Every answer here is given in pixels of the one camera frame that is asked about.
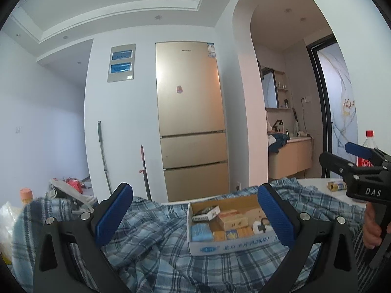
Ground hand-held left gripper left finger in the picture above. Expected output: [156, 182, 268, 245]
[33, 182, 134, 293]

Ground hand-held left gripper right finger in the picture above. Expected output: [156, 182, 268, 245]
[257, 183, 358, 293]

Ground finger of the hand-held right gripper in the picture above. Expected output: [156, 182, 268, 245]
[345, 142, 391, 171]
[319, 152, 381, 187]

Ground white charging cable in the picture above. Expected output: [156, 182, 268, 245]
[252, 218, 274, 235]

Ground cardboard box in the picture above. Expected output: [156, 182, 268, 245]
[186, 194, 284, 256]

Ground black cigarette pack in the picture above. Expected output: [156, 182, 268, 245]
[191, 206, 221, 223]

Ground blue tissue pack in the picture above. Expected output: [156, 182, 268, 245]
[191, 223, 214, 241]

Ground person's right hand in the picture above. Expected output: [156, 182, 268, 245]
[363, 203, 391, 248]

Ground red soda bottle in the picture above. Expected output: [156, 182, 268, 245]
[357, 130, 376, 168]

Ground yellow and blue small box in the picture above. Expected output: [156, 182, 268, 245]
[213, 228, 255, 242]

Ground beige vanity cabinet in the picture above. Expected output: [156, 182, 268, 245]
[268, 137, 313, 181]

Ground grey and white bundle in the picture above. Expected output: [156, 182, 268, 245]
[48, 178, 99, 214]

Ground black-framed glass door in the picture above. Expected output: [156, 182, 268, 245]
[307, 33, 358, 179]

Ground blue plaid blanket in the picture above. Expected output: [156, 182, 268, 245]
[12, 178, 375, 293]

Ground red plastic bags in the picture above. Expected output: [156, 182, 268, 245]
[65, 178, 85, 190]

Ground dark blue cloth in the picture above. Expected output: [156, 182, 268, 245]
[269, 133, 289, 154]

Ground bathroom mirror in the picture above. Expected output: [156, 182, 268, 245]
[262, 69, 279, 109]

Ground white plastic bag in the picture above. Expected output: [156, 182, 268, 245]
[0, 201, 22, 258]

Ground gold refrigerator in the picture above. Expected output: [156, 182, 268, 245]
[155, 41, 229, 202]

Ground grey electrical panel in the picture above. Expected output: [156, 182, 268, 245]
[107, 43, 136, 83]

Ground grey mop handle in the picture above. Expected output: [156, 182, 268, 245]
[97, 121, 112, 194]

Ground wall shelf niche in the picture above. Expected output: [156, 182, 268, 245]
[274, 71, 290, 109]

